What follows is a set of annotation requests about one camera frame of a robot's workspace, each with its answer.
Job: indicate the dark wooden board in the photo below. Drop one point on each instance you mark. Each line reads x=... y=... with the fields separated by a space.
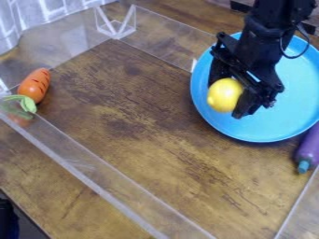
x=311 y=24

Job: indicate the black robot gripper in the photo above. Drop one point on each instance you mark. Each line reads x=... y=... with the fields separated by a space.
x=248 y=58

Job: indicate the yellow toy lemon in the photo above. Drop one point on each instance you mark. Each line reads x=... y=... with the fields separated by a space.
x=222 y=95

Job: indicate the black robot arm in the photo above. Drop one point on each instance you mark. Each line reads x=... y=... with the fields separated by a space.
x=287 y=11

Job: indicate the round blue plastic tray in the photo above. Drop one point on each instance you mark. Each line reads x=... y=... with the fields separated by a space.
x=295 y=111

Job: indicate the orange toy carrot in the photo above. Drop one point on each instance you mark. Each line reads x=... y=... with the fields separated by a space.
x=30 y=91

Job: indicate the purple toy eggplant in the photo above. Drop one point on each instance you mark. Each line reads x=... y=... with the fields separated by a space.
x=307 y=153

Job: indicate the grey patterned curtain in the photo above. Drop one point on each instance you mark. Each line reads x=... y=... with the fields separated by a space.
x=22 y=14

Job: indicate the clear acrylic barrier wall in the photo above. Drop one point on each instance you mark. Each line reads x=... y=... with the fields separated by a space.
x=116 y=161

